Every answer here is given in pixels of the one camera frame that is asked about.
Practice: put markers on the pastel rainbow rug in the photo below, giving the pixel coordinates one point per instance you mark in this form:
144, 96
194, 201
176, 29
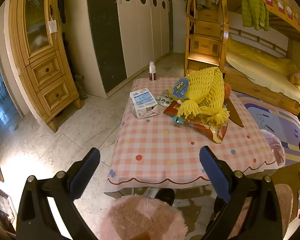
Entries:
277, 115

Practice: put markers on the white face mask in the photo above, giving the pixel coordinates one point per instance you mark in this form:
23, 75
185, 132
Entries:
52, 26

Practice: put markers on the orange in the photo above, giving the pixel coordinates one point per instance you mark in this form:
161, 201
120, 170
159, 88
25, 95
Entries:
227, 90

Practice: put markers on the pale yellow bed sheet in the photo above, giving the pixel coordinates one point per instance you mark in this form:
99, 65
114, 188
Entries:
262, 78

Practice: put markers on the wooden cabinet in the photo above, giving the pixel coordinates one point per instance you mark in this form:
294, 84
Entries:
45, 62

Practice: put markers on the yellow blanket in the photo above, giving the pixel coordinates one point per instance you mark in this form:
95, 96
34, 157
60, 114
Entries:
260, 57

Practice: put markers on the silver blister pack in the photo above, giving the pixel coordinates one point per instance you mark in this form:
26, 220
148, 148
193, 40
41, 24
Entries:
163, 98

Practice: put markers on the green puffer jacket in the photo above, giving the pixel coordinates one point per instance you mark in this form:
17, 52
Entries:
253, 10

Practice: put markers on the wooden stair drawers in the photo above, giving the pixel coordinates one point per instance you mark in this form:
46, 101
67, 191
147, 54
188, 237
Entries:
205, 45

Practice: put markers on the blue yellow snack packet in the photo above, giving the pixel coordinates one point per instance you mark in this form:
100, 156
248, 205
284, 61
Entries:
181, 88

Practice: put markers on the yellow foam fruit net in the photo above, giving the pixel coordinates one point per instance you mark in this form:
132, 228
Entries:
205, 92

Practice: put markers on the dark green board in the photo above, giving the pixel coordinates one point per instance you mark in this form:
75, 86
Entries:
107, 30

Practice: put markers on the table with pink checked cloth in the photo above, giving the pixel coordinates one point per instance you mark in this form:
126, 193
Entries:
165, 145

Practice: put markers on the white blue milk carton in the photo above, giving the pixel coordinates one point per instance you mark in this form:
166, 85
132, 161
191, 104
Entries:
142, 103

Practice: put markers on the pink fluffy stool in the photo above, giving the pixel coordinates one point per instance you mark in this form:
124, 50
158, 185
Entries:
283, 205
140, 217

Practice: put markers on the brown kitchen knife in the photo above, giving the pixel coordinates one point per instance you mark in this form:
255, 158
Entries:
233, 115

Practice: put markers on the white brown bottle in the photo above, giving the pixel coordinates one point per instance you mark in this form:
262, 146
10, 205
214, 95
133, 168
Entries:
152, 71

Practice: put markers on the black caster wheel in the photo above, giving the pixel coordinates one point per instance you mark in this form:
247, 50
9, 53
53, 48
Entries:
165, 195

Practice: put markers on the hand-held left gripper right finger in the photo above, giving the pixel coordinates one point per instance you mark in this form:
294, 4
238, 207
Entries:
213, 176

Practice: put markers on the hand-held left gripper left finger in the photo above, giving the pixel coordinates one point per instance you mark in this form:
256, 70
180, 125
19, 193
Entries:
86, 173

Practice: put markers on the brown plush toy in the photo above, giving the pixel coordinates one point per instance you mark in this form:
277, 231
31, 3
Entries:
297, 78

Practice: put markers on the white wardrobe with round holes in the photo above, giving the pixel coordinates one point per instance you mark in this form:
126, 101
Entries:
145, 22

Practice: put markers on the dark hanging garment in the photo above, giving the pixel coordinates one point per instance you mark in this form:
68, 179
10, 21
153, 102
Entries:
61, 5

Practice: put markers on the red gold snack bag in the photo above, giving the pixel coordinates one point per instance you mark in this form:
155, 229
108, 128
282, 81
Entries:
211, 131

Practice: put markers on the wooden bunk bed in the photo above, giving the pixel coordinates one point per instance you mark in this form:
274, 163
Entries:
250, 90

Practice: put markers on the brown side table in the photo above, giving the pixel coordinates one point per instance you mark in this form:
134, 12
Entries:
287, 177

